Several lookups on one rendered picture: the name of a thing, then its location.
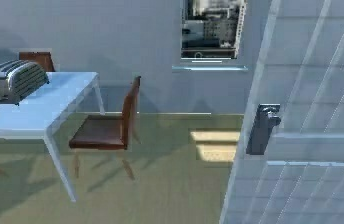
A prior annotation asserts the silver toaster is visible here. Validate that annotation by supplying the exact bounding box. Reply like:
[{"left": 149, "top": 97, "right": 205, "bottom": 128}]
[{"left": 0, "top": 59, "right": 50, "bottom": 106}]

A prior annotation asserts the window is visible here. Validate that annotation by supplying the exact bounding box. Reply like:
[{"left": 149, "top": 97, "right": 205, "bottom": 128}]
[{"left": 171, "top": 0, "right": 249, "bottom": 72}]

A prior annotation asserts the white glass-paned door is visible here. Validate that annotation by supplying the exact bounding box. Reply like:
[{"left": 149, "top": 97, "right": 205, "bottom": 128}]
[{"left": 218, "top": 0, "right": 344, "bottom": 224}]

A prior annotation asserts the dark grey door handle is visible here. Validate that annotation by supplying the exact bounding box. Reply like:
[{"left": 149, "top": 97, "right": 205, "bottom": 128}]
[{"left": 245, "top": 103, "right": 282, "bottom": 156}]

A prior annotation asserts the white table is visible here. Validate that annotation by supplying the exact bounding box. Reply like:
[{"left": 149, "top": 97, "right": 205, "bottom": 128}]
[{"left": 0, "top": 70, "right": 106, "bottom": 203}]

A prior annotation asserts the brown wooden chair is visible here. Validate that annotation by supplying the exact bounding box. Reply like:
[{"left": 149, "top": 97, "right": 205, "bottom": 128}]
[
  {"left": 18, "top": 51, "right": 56, "bottom": 73},
  {"left": 68, "top": 75, "right": 142, "bottom": 181}
]

